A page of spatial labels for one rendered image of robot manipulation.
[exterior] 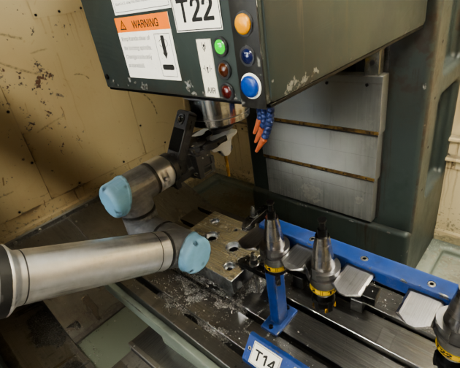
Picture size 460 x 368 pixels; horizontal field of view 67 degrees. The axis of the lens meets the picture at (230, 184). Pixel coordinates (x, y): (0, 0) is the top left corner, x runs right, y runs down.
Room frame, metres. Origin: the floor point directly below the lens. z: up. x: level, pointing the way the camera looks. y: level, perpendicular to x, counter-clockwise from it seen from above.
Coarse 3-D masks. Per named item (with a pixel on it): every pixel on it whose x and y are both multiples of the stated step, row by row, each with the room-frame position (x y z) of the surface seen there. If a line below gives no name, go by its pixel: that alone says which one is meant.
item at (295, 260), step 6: (294, 246) 0.55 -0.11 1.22; (300, 246) 0.55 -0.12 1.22; (306, 246) 0.54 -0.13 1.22; (288, 252) 0.54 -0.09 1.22; (294, 252) 0.53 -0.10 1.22; (300, 252) 0.53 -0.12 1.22; (306, 252) 0.53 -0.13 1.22; (282, 258) 0.52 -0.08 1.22; (288, 258) 0.52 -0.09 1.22; (294, 258) 0.51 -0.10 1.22; (300, 258) 0.51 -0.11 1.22; (306, 258) 0.51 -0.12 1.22; (288, 264) 0.50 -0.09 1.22; (294, 264) 0.50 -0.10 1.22; (300, 264) 0.50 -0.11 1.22; (294, 270) 0.49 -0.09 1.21; (300, 270) 0.48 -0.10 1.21
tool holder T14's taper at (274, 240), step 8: (264, 224) 0.56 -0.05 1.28; (272, 224) 0.54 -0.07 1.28; (264, 232) 0.56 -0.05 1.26; (272, 232) 0.54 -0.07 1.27; (280, 232) 0.55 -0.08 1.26; (264, 240) 0.55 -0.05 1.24; (272, 240) 0.54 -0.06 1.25; (280, 240) 0.54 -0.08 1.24; (272, 248) 0.54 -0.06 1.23; (280, 248) 0.54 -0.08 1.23
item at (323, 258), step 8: (320, 240) 0.47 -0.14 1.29; (328, 240) 0.47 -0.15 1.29; (320, 248) 0.47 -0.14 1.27; (328, 248) 0.46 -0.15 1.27; (312, 256) 0.48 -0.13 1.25; (320, 256) 0.46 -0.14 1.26; (328, 256) 0.46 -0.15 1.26; (312, 264) 0.47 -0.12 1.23; (320, 264) 0.46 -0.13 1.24; (328, 264) 0.46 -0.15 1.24
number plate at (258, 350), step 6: (258, 342) 0.54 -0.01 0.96; (258, 348) 0.53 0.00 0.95; (264, 348) 0.52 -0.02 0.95; (252, 354) 0.53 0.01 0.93; (258, 354) 0.52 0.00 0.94; (264, 354) 0.51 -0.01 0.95; (270, 354) 0.51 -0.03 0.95; (276, 354) 0.50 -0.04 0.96; (252, 360) 0.52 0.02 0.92; (258, 360) 0.51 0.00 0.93; (264, 360) 0.50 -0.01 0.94; (270, 360) 0.50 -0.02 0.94; (276, 360) 0.49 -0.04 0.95; (258, 366) 0.50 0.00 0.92; (264, 366) 0.50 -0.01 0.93; (270, 366) 0.49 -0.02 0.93; (276, 366) 0.48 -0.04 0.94
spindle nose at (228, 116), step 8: (184, 104) 0.82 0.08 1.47; (192, 104) 0.79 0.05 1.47; (200, 104) 0.77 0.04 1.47; (208, 104) 0.77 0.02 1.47; (216, 104) 0.76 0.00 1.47; (224, 104) 0.77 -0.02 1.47; (232, 104) 0.77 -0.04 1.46; (240, 104) 0.79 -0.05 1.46; (200, 112) 0.78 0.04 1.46; (208, 112) 0.77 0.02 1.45; (216, 112) 0.76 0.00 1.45; (224, 112) 0.77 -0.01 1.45; (232, 112) 0.77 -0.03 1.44; (240, 112) 0.78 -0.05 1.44; (248, 112) 0.81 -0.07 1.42; (200, 120) 0.78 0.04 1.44; (208, 120) 0.77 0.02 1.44; (216, 120) 0.77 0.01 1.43; (224, 120) 0.77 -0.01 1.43; (232, 120) 0.77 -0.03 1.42; (240, 120) 0.79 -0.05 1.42; (200, 128) 0.79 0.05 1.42; (208, 128) 0.77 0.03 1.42
